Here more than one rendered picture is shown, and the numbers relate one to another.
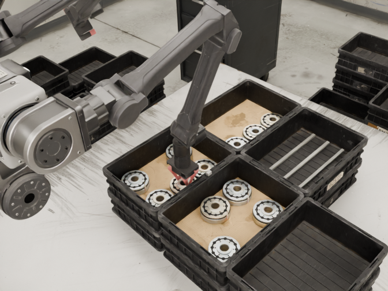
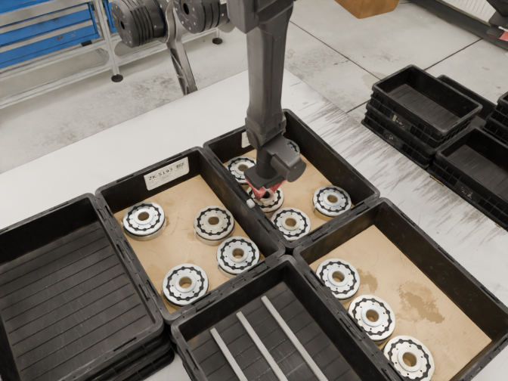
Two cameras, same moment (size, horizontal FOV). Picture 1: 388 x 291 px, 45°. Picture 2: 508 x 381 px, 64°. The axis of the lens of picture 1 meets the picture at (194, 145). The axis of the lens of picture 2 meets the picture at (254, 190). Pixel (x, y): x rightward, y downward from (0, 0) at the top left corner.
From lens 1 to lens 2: 1.43 m
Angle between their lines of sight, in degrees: 62
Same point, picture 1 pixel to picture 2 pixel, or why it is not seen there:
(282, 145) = (345, 365)
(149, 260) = not seen: hidden behind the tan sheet
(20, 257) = (237, 98)
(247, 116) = (433, 326)
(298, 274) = (79, 299)
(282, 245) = (131, 294)
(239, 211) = (208, 256)
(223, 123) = (408, 279)
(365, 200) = not seen: outside the picture
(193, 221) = (207, 203)
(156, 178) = not seen: hidden behind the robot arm
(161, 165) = (313, 184)
